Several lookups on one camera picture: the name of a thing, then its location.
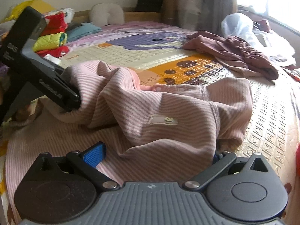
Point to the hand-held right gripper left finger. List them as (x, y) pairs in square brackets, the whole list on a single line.
[(95, 155)]

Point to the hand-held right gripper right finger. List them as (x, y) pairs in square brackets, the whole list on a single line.
[(217, 159)]

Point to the pink striped top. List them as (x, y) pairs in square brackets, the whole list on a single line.
[(164, 112)]

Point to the red cloth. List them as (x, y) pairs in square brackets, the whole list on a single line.
[(58, 51)]

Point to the teal pillow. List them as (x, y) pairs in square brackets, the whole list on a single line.
[(84, 30)]

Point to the white packet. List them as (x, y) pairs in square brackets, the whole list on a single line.
[(68, 14)]

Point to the yellow bag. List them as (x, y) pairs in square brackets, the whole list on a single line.
[(39, 4)]

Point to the beige striped garment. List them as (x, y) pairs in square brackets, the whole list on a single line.
[(243, 71)]

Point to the white pillow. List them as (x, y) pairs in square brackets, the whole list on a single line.
[(105, 14)]

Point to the mauve elastic-waist pants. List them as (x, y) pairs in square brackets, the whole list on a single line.
[(253, 56)]

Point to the mauve top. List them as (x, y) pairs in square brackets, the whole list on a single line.
[(206, 44)]

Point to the pink floral bed sheet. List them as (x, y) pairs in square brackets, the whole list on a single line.
[(140, 27)]

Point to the wooden headboard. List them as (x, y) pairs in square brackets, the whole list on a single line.
[(136, 16)]

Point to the clear plastic bag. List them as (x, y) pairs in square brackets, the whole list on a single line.
[(276, 44)]

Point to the black bag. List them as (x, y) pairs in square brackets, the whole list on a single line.
[(150, 3)]

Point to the white plastic bag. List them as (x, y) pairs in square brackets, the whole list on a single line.
[(236, 25)]

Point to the red box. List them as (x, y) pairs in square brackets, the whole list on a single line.
[(266, 24)]

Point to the grey curtain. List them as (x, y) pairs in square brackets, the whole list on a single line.
[(218, 4)]

